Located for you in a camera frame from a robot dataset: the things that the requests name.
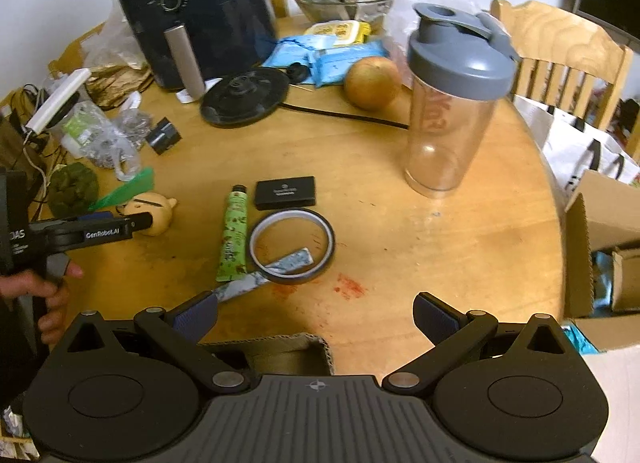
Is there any dark tape roll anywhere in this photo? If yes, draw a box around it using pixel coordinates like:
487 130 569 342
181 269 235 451
248 209 336 286

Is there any green plastic comb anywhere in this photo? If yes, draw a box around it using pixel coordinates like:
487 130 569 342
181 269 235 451
90 168 156 211

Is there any large cardboard box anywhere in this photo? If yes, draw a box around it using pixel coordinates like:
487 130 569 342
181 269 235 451
562 170 640 354

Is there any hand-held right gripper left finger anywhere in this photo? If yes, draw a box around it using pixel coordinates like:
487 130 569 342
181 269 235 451
66 291 251 395

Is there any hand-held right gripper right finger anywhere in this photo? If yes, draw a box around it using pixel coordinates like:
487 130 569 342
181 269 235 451
382 293 576 392

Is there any black kettle base cable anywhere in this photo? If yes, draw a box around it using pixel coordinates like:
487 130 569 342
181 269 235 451
277 102 411 132

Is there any clear shaker bottle grey lid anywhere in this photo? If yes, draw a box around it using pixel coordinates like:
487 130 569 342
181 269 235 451
404 3 522 200

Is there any yellow wet wipes packet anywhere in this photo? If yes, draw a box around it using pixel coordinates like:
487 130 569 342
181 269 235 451
304 20 372 47

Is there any small black box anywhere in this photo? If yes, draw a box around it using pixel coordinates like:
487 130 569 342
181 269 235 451
145 118 182 156

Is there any long white box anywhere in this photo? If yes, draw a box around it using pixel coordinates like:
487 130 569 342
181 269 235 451
25 69 92 132

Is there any yellow pig figure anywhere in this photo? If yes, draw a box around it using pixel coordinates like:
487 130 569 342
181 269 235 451
122 192 178 237

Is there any black round kettle base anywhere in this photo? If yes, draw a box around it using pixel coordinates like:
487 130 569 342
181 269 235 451
200 68 291 128

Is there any person's left hand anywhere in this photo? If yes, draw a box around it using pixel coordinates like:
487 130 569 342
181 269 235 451
0 267 86 349

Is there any dark blue air fryer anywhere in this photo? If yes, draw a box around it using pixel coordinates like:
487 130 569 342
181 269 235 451
110 0 278 98

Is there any crumpled brown paper bag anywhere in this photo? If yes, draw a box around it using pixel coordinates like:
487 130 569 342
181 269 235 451
85 63 153 108

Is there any person's left forearm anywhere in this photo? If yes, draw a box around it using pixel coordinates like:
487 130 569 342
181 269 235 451
0 293 48 409

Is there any round orange fruit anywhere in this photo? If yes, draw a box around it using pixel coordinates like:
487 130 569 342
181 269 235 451
343 57 402 110

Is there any black case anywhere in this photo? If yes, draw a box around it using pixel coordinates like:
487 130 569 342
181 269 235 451
255 176 317 208

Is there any dark green round pouch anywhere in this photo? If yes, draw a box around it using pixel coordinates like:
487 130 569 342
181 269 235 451
51 163 101 218

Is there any silver foil tube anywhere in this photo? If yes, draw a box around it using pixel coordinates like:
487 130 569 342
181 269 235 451
212 249 313 303

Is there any blue wet wipes packet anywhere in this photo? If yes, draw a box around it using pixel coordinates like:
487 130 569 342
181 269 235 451
307 40 391 88
261 37 321 68

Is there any glass bowl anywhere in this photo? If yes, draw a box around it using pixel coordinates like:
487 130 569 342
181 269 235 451
291 0 401 24

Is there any white shopping bag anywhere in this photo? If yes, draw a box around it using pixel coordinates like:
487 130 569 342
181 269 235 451
515 95 640 214

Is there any green cream tube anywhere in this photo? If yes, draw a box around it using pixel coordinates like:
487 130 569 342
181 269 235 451
216 184 249 278

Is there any plastic bag with green label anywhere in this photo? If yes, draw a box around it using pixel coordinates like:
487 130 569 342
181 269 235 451
60 100 151 181

